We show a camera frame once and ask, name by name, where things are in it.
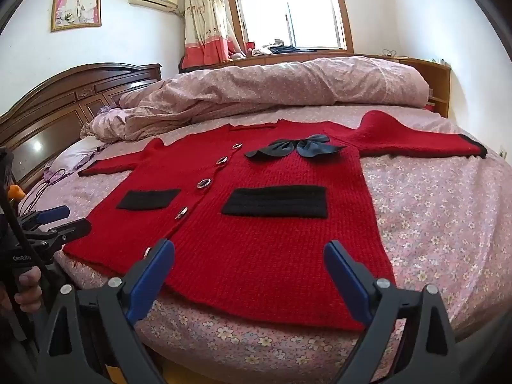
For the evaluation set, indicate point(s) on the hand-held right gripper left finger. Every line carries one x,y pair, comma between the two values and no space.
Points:
152,278

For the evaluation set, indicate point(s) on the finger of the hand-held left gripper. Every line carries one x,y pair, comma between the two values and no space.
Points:
70,228
52,213

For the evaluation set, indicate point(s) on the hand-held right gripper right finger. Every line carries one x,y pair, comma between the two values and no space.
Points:
344,278

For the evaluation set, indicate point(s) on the red knit cardigan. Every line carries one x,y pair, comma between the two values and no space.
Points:
272,248

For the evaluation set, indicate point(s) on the dark blue clothes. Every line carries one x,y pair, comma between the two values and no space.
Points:
292,48

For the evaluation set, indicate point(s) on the person's left hand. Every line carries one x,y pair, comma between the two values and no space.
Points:
28,288

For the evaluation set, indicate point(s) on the lilac pillow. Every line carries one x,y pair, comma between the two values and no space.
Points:
76,155

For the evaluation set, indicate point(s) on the bed with floral sheet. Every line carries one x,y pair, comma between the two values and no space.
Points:
420,216

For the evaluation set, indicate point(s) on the dark wooden dresser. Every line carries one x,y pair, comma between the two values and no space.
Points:
60,100

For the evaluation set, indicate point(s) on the pink floral duvet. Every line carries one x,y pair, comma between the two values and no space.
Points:
260,84

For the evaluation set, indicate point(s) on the cream and red curtain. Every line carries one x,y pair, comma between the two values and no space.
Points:
204,28

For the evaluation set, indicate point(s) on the white cloth bundle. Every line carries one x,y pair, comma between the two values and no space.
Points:
266,48

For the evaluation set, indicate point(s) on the small red box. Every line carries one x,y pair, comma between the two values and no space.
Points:
251,48

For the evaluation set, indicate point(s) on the wooden framed window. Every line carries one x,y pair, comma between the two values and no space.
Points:
288,8

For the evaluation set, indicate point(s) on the framed wall photo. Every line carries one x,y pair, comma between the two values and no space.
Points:
76,4

